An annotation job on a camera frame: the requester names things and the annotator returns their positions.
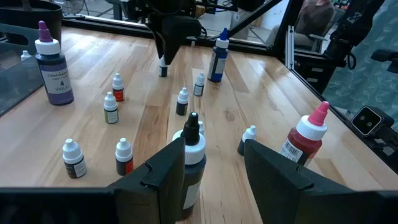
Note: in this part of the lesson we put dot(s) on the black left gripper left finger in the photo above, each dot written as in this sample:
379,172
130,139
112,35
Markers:
155,193

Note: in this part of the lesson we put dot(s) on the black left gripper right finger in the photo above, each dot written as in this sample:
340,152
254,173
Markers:
273,186

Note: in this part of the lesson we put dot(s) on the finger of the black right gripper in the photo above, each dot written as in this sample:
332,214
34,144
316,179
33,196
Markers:
159,43
171,49

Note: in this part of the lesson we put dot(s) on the small white-capped food coloring bottle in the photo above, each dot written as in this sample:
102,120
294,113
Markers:
111,115
199,90
74,161
182,109
248,134
201,127
163,71
123,152
118,95
25,56

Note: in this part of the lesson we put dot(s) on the large blue food coloring bottle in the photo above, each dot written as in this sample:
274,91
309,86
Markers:
217,65

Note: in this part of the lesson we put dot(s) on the large pink food coloring bottle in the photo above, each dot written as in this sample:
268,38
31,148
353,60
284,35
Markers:
303,146

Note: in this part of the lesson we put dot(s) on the large black food coloring bottle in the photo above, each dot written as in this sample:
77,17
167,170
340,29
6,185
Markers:
194,149

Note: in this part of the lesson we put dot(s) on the large violet food coloring bottle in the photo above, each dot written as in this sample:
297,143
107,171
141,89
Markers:
57,84

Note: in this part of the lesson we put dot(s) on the silver aluminium bar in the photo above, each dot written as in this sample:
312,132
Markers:
289,46

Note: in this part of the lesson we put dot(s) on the person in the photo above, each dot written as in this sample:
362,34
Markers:
314,15

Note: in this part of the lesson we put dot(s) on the clear plastic bin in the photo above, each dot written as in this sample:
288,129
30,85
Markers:
18,81

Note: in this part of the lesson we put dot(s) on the black bulky equipment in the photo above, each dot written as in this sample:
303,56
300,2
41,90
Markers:
351,28

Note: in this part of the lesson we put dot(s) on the black stereo camera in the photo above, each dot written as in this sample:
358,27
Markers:
367,119

